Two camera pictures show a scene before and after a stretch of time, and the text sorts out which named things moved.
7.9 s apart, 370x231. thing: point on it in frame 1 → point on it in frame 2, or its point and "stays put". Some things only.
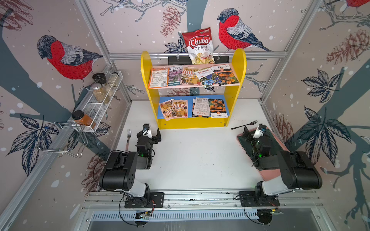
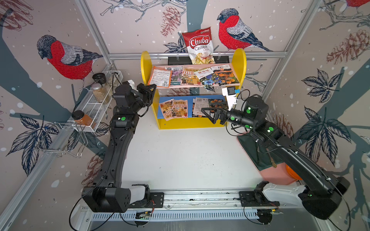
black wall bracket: x=172 y=60 stays put
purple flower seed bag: x=175 y=75 stays put
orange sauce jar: x=80 y=118 stays put
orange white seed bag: x=159 y=77 stays put
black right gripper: x=245 y=133 → x=218 y=111
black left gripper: x=155 y=139 → x=144 y=89
